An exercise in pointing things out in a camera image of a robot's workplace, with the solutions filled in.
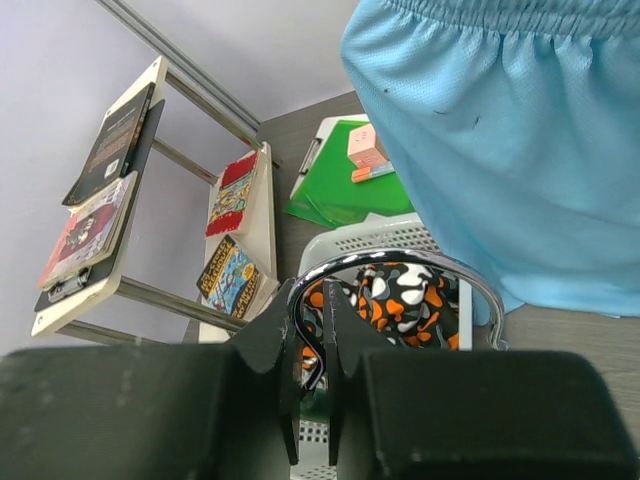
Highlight green plastic hanger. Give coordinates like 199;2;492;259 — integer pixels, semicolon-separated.
287;248;510;395

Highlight white two-tier shelf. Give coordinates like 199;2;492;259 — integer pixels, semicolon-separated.
31;57;278;344

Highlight light blue shorts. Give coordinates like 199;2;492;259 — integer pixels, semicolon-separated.
341;1;639;316

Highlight green folder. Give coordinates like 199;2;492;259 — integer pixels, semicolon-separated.
285;121;414;229

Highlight red yellow book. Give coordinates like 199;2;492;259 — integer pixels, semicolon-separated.
205;151;259;238

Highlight white plastic basket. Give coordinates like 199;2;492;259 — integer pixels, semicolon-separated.
297;211;474;480

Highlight dark brown book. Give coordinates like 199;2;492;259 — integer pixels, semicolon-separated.
62;82;155;207

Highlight red pink comic book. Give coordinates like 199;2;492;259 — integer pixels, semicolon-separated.
37;171;138;290

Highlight pink cube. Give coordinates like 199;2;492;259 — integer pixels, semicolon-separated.
347;123;388;168

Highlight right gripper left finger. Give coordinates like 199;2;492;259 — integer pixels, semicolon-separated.
1;287;300;479

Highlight orange camouflage shorts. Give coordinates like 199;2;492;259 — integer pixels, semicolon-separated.
297;262;461;386

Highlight orange blue eraser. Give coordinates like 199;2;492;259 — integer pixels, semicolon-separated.
351;162;395;184

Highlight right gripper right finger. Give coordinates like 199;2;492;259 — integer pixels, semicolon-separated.
324;282;639;479

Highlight blue comic book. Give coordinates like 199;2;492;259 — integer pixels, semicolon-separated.
196;235;279;321

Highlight black clipboard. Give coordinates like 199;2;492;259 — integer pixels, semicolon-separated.
65;100;165;300

